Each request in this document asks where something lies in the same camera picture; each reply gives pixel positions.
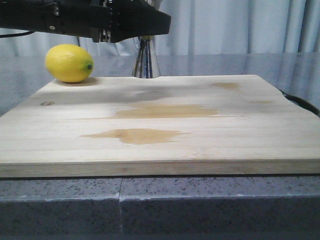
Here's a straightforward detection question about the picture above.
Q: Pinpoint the grey curtain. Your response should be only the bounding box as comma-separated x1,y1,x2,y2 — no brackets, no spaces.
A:
0,0,320,57

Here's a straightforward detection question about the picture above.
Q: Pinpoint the black cord loop handle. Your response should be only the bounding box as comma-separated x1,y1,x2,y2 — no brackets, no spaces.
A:
279,89,320,117

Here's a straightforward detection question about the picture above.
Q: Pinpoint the wooden cutting board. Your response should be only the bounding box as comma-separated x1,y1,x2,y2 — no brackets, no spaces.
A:
0,75,320,178

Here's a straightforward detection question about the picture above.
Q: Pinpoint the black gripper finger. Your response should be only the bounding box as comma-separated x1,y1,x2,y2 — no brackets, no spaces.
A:
109,0,171,43

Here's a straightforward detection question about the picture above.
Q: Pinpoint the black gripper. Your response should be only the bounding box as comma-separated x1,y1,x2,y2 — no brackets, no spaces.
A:
0,0,112,42

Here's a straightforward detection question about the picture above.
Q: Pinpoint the steel double jigger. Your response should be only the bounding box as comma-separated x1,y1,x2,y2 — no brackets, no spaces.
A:
132,35,160,79

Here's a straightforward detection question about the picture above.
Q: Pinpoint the black cable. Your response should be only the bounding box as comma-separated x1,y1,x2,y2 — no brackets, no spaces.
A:
0,30,36,39

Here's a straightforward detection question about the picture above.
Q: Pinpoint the yellow lemon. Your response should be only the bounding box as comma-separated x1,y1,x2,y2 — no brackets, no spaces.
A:
44,44,94,83

